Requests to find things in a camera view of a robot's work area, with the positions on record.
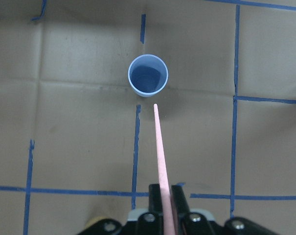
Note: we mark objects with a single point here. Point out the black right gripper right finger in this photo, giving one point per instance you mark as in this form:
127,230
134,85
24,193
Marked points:
181,212

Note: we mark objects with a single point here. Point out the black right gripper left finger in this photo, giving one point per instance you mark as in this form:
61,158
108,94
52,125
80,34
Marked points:
155,206

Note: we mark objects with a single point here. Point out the pink chopstick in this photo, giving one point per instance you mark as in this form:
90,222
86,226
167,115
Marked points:
168,219

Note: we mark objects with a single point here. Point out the light blue plastic cup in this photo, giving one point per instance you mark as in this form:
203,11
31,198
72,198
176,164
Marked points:
147,75

